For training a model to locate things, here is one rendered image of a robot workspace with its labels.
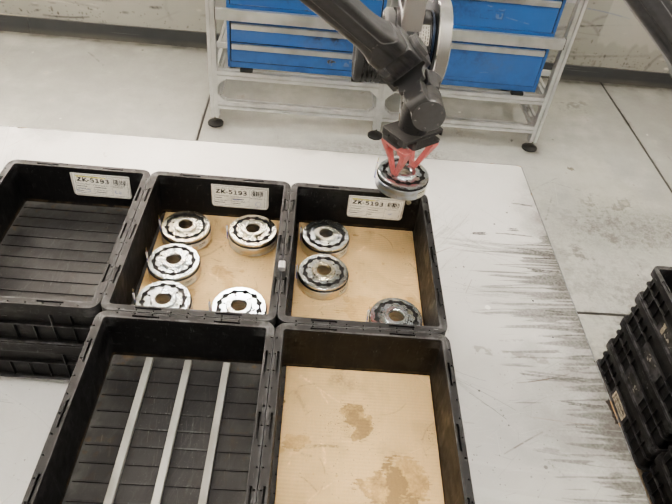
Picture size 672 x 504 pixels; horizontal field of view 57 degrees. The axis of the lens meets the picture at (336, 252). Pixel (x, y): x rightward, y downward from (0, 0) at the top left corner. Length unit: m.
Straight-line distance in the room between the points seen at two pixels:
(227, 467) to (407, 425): 0.30
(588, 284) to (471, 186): 1.06
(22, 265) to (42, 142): 0.66
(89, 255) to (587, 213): 2.37
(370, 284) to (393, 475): 0.42
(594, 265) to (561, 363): 1.46
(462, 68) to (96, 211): 2.13
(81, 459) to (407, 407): 0.53
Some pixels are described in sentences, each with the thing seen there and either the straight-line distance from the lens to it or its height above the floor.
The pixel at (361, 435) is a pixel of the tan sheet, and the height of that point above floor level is 0.83.
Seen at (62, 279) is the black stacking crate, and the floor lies 0.83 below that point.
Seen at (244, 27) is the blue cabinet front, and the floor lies 0.53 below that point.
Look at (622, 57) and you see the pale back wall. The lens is 4.42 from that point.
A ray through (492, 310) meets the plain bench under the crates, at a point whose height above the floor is 0.70.
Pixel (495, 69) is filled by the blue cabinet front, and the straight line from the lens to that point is 3.21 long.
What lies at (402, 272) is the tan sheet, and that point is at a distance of 1.32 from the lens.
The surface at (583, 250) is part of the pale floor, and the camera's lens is 2.93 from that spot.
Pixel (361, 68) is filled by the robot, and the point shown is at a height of 0.87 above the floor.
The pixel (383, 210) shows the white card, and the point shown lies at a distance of 1.38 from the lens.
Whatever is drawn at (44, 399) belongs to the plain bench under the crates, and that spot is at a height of 0.70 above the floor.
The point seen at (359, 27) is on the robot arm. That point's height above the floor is 1.36.
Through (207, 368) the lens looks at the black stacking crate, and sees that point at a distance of 1.14.
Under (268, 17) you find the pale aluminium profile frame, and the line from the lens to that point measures 2.98.
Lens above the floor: 1.74
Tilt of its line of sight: 43 degrees down
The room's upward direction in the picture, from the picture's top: 7 degrees clockwise
